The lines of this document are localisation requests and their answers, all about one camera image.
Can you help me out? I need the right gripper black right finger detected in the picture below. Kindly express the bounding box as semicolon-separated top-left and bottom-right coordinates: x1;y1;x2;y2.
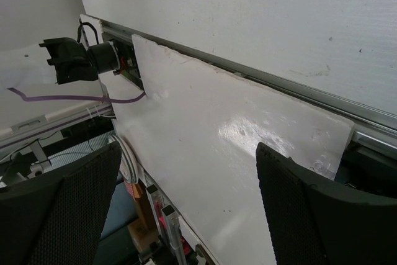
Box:
256;143;396;264

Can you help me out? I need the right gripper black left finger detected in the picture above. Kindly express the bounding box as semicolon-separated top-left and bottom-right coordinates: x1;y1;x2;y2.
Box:
1;141;122;264

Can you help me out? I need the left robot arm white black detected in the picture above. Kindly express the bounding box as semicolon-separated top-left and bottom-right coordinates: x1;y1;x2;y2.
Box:
1;38;121;91

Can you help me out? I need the cardboard box under table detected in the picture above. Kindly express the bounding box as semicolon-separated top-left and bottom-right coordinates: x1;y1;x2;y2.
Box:
127;181;159;253

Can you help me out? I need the white tape roll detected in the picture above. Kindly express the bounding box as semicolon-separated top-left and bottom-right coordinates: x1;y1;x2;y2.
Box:
108;135;139;184

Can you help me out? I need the white foam front board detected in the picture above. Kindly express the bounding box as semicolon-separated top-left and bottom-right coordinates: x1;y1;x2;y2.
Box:
100;35;354;264

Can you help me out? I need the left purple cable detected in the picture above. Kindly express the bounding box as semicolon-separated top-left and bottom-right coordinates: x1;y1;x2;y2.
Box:
7;87;146;104

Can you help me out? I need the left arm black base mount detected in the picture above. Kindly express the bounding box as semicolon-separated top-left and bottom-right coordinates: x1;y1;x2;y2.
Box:
111;39;144;91

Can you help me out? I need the aluminium front rail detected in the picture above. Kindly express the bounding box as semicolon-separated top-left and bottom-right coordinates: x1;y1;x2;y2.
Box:
102;21;396;149

